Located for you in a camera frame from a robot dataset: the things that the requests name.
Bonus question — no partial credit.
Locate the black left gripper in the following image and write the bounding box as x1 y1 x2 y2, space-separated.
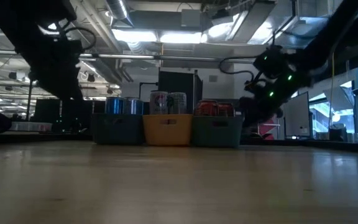
17 37 85 100

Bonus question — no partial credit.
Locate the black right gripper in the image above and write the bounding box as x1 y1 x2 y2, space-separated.
239 86 287 127

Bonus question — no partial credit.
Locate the red Coca-Cola can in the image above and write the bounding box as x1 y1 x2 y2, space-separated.
218 102 236 117
195 99 219 117

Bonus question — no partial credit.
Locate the green plastic bin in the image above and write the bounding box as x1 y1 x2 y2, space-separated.
192 115 244 149

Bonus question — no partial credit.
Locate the silver soda can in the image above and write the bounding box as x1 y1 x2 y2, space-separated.
149 91 169 115
168 92 188 115

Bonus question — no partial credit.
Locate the yellow plastic bin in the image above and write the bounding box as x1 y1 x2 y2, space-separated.
142 114 194 147

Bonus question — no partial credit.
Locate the red and white box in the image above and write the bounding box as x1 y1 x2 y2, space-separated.
259 116 281 141

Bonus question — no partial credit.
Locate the white flat tray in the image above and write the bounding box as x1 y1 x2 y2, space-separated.
10 121 53 132

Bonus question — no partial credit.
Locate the black round bin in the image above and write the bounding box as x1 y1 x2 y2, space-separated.
329 123 346 142

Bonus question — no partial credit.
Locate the tall black cabinet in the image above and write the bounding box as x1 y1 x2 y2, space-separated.
158 70 203 115

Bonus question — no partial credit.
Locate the ceiling light panel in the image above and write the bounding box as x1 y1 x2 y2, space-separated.
112 29 158 43
159 30 203 44

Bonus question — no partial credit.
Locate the dark blue plastic bin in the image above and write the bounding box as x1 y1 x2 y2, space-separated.
91 113 145 146

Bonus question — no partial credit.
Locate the silver horizontal pipe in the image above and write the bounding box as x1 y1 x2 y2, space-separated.
0 49 257 65

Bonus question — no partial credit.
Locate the grey ceiling box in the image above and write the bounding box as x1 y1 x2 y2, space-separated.
180 9 202 28

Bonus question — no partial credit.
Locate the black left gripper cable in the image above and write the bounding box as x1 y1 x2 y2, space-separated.
63 27 98 51

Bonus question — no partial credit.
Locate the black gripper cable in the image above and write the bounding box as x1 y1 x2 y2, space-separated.
63 27 98 51
218 55 259 94

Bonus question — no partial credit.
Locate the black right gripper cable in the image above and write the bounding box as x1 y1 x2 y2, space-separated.
218 55 259 94

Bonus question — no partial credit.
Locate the silver rectangular air duct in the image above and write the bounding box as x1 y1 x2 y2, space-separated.
247 0 354 50

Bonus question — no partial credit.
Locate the silver round air duct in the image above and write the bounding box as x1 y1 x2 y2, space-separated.
106 0 134 27

